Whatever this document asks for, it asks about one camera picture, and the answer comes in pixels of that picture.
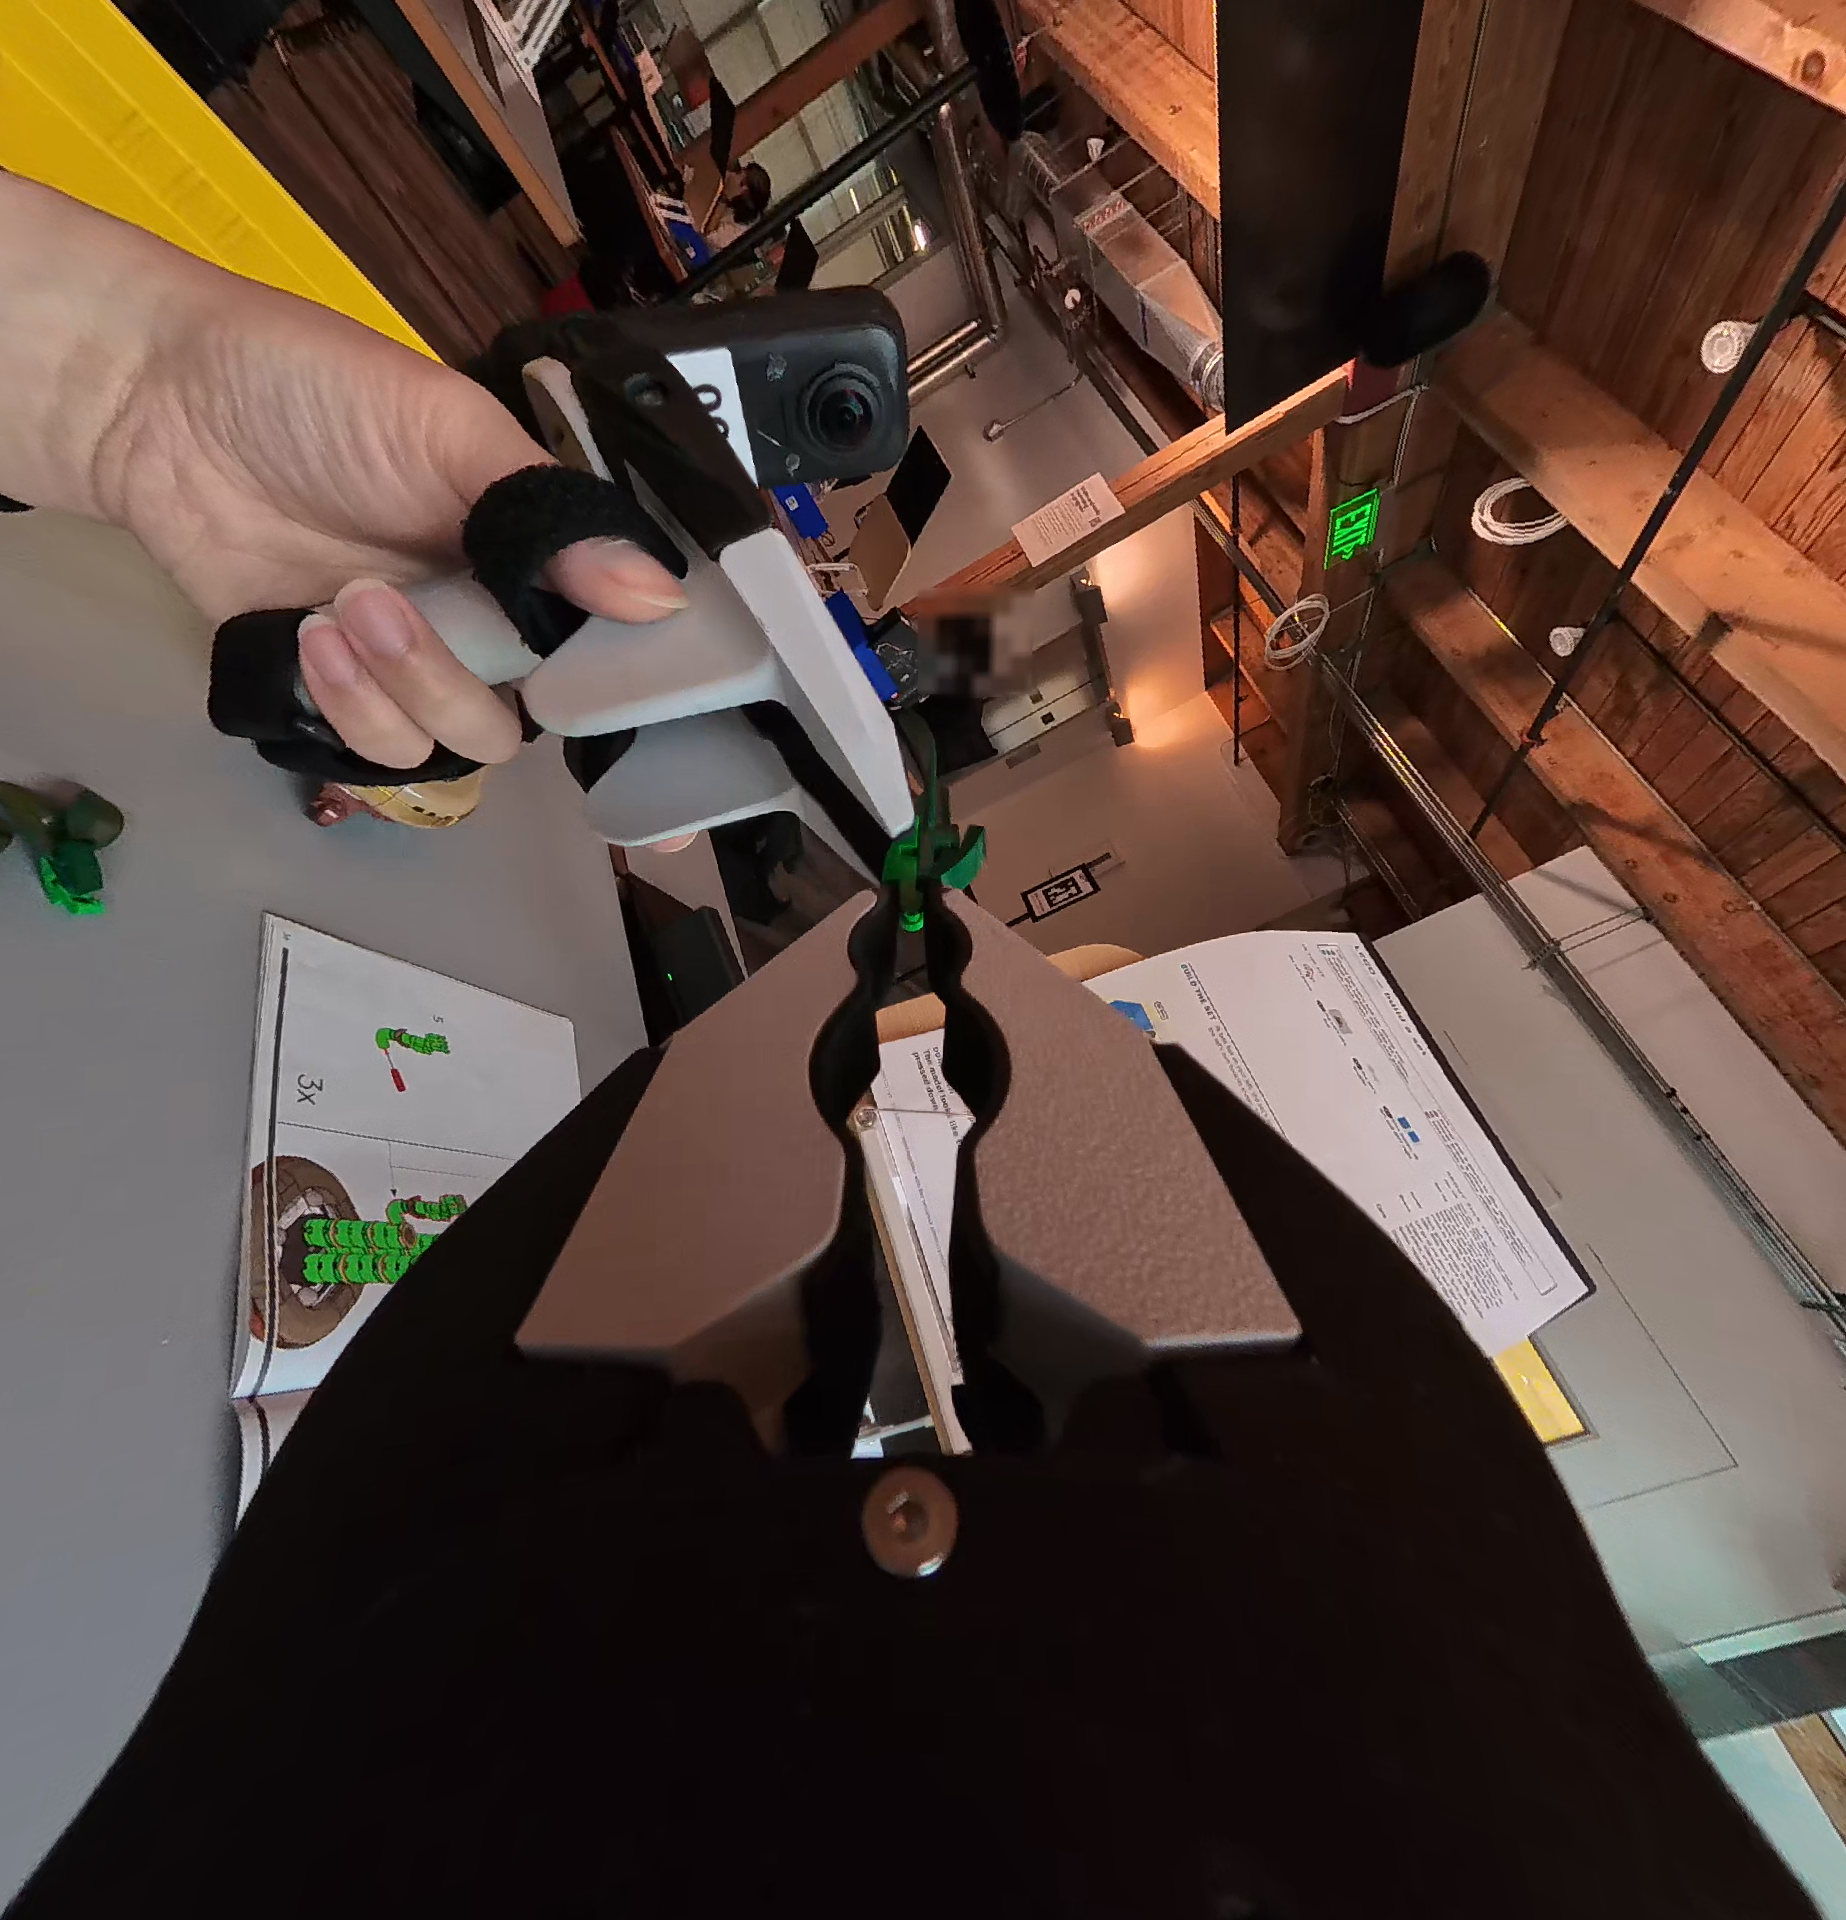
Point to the green lego leaf stem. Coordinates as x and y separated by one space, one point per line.
923 863

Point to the wall poster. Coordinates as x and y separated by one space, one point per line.
1065 519

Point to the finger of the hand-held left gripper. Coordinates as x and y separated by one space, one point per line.
698 789
818 660

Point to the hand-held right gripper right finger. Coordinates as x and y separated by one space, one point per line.
1147 1184

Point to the green exit sign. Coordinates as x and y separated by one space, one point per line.
1352 529

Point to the lego instruction booklet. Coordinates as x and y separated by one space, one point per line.
384 1080

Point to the black overhead bar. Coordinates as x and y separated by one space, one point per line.
1314 195

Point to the loose green lego leaves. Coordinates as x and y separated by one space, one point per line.
52 847

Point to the clear acrylic sign holder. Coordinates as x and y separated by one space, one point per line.
908 1200

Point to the person's left hand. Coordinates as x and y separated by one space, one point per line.
189 391

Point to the yellow plastic bin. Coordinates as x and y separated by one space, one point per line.
144 136

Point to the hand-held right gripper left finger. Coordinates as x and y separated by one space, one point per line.
698 1200

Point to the printed paper sheet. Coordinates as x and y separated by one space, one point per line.
1357 1112

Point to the yellow paper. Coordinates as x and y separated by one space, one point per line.
1541 1393

